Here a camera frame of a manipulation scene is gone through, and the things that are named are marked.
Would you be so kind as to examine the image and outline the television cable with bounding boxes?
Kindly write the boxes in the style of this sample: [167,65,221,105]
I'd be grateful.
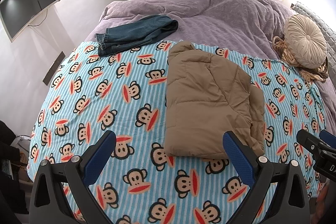
[28,9,49,27]

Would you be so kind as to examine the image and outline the brown puffer jacket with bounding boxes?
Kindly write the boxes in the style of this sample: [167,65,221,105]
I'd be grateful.
[164,41,265,160]

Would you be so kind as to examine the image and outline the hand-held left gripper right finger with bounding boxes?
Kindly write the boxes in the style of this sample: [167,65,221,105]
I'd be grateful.
[223,131,311,224]

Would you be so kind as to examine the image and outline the wall-mounted television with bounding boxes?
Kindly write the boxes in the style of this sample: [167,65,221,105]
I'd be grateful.
[0,0,63,42]

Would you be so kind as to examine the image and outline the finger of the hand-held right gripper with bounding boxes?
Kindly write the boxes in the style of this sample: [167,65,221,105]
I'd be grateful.
[319,130,336,148]
[296,129,326,155]

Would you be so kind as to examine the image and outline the dark wall socket panel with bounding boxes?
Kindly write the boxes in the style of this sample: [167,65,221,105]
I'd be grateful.
[42,51,66,85]

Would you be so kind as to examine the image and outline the purple duvet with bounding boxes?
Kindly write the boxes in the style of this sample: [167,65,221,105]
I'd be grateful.
[91,0,336,135]

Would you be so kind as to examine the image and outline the woven tan bag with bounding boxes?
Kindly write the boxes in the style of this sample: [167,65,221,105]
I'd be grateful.
[272,35,329,83]

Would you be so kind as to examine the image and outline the blue jeans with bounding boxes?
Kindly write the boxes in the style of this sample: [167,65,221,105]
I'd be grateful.
[95,15,179,57]

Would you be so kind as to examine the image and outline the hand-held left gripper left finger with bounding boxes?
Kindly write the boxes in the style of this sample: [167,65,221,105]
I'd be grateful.
[28,130,117,224]

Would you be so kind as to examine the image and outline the monkey print striped blanket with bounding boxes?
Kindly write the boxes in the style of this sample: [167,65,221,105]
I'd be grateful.
[28,40,328,224]

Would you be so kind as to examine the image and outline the round cream pleated pillow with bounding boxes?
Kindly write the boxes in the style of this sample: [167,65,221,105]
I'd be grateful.
[284,15,328,69]

